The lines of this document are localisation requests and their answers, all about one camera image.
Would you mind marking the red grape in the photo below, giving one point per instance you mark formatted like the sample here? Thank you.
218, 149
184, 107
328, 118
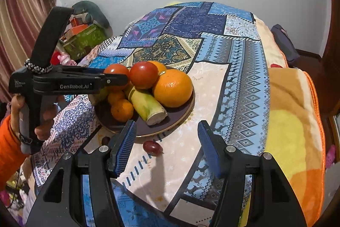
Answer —
105, 140
152, 148

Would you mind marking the large orange with sticker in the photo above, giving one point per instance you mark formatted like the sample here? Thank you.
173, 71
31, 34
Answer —
172, 88

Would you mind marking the dark bag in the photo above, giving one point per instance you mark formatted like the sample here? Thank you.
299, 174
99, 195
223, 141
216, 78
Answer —
285, 43

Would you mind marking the striped brown curtain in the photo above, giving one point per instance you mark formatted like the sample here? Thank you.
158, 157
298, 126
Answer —
24, 17

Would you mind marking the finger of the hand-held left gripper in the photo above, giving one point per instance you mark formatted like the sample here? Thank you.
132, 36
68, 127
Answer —
79, 70
117, 80

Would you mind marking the plain orange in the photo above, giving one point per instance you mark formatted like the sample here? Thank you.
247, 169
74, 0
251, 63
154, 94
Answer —
159, 66

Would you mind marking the dark purple plate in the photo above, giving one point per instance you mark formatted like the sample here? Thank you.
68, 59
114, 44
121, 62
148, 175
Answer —
170, 120

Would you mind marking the orange yellow fleece blanket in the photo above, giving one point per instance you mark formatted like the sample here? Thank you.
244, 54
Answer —
289, 123

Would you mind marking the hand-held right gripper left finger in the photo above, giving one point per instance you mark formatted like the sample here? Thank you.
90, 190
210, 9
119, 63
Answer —
123, 150

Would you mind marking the person's left forearm orange sleeve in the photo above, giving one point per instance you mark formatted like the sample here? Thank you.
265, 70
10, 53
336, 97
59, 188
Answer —
9, 144

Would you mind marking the dark wooden door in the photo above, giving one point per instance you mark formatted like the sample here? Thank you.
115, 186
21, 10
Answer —
332, 43

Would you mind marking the orange cardboard box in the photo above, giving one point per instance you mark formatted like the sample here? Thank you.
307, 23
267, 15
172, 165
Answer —
79, 23

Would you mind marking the green printed box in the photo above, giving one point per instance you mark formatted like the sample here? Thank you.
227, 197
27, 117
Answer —
85, 43

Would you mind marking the person's left hand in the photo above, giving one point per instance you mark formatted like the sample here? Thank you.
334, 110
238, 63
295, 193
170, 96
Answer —
49, 113

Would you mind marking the pink slipper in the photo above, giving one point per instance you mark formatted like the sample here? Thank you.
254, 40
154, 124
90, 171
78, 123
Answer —
330, 155

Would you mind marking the grey curved pillow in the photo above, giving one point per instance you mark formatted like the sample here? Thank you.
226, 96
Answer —
93, 10

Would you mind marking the patchwork printed blanket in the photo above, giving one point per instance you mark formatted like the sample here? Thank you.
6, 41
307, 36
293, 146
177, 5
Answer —
225, 70

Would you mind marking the pink rabbit toy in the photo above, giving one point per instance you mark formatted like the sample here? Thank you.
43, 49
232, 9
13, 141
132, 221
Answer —
66, 59

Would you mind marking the small tangerine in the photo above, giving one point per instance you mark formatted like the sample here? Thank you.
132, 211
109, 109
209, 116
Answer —
122, 110
116, 97

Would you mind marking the red tomato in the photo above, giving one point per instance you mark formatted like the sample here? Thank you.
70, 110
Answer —
143, 75
115, 70

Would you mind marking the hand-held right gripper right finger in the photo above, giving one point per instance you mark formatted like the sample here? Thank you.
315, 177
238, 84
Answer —
209, 150

